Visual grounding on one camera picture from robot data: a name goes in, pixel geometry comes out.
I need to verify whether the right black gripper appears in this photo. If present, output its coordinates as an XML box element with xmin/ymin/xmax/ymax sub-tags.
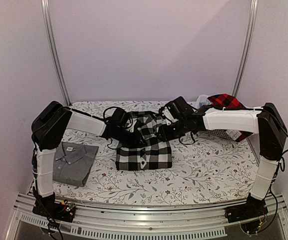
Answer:
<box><xmin>157</xmin><ymin>118</ymin><xmax>189</xmax><ymax>142</ymax></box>

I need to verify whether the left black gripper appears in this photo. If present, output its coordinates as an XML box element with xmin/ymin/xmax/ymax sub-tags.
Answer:
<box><xmin>115</xmin><ymin>126</ymin><xmax>147</xmax><ymax>149</ymax></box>

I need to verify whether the black white plaid shirt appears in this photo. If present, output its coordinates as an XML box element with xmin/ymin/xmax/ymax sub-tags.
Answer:
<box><xmin>115</xmin><ymin>111</ymin><xmax>172</xmax><ymax>171</ymax></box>

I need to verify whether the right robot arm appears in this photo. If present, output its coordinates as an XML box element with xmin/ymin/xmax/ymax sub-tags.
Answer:
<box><xmin>157</xmin><ymin>102</ymin><xmax>287</xmax><ymax>218</ymax></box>

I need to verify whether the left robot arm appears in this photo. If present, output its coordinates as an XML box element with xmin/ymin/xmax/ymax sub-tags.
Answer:
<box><xmin>31</xmin><ymin>101</ymin><xmax>146</xmax><ymax>217</ymax></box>

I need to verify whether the blue garment in basket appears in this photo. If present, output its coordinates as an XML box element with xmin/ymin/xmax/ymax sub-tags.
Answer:
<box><xmin>199</xmin><ymin>101</ymin><xmax>212</xmax><ymax>107</ymax></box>

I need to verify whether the white plastic laundry basket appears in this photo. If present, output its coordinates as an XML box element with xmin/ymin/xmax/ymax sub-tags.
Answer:
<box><xmin>196</xmin><ymin>94</ymin><xmax>231</xmax><ymax>139</ymax></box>

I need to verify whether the red black plaid shirt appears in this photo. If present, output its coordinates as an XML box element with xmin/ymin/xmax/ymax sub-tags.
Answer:
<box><xmin>207</xmin><ymin>93</ymin><xmax>252</xmax><ymax>143</ymax></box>

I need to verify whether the floral white tablecloth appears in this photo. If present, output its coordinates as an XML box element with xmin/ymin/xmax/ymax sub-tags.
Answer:
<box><xmin>26</xmin><ymin>100</ymin><xmax>267</xmax><ymax>206</ymax></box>

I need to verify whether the folded grey button shirt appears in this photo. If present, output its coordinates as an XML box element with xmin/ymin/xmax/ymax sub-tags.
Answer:
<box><xmin>53</xmin><ymin>141</ymin><xmax>99</xmax><ymax>187</ymax></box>

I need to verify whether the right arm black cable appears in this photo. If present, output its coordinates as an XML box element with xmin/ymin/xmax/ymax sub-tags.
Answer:
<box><xmin>178</xmin><ymin>132</ymin><xmax>196</xmax><ymax>146</ymax></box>

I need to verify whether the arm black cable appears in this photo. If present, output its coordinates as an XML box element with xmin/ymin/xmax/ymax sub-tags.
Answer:
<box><xmin>102</xmin><ymin>106</ymin><xmax>119</xmax><ymax>123</ymax></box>
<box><xmin>178</xmin><ymin>132</ymin><xmax>196</xmax><ymax>146</ymax></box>

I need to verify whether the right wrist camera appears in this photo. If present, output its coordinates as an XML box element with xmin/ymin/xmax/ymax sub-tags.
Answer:
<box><xmin>162</xmin><ymin>96</ymin><xmax>194</xmax><ymax>121</ymax></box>

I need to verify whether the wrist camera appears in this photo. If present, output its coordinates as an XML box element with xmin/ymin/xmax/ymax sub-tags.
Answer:
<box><xmin>110</xmin><ymin>108</ymin><xmax>129</xmax><ymax>127</ymax></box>
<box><xmin>162</xmin><ymin>96</ymin><xmax>194</xmax><ymax>121</ymax></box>

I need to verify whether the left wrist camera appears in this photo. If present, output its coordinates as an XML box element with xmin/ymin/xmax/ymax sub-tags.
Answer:
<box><xmin>110</xmin><ymin>108</ymin><xmax>129</xmax><ymax>127</ymax></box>

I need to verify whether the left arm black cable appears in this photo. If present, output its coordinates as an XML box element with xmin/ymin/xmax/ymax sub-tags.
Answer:
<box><xmin>102</xmin><ymin>106</ymin><xmax>119</xmax><ymax>123</ymax></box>

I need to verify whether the front aluminium rail frame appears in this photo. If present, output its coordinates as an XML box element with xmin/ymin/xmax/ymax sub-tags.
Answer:
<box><xmin>5</xmin><ymin>193</ymin><xmax>288</xmax><ymax>240</ymax></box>

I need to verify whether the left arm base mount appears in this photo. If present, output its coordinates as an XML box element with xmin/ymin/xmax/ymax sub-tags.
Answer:
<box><xmin>32</xmin><ymin>187</ymin><xmax>76</xmax><ymax>223</ymax></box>

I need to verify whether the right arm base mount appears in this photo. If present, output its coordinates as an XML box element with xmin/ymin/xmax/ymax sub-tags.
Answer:
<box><xmin>225</xmin><ymin>194</ymin><xmax>268</xmax><ymax>223</ymax></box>

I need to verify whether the right aluminium frame post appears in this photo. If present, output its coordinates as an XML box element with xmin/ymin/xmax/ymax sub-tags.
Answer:
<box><xmin>232</xmin><ymin>0</ymin><xmax>259</xmax><ymax>97</ymax></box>

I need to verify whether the aluminium frame post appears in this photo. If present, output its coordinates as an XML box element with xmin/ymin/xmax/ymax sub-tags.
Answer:
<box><xmin>232</xmin><ymin>0</ymin><xmax>259</xmax><ymax>97</ymax></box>
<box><xmin>40</xmin><ymin>0</ymin><xmax>71</xmax><ymax>106</ymax></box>

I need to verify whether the left aluminium frame post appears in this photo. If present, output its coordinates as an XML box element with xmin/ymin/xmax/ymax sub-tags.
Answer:
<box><xmin>40</xmin><ymin>0</ymin><xmax>71</xmax><ymax>106</ymax></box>

